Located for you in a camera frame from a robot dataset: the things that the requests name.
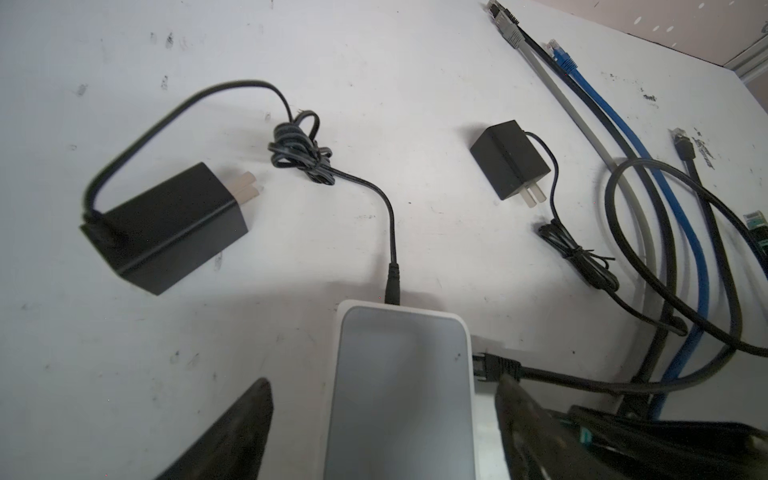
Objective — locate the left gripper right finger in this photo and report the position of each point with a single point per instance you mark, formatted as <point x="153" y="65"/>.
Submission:
<point x="528" y="430"/>

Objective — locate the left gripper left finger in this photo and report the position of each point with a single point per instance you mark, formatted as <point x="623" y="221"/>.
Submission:
<point x="233" y="447"/>

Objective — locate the white network switch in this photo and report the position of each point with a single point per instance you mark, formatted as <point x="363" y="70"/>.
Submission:
<point x="400" y="403"/>

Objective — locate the black power adapter with cord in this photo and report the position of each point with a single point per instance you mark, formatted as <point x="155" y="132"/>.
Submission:
<point x="162" y="235"/>

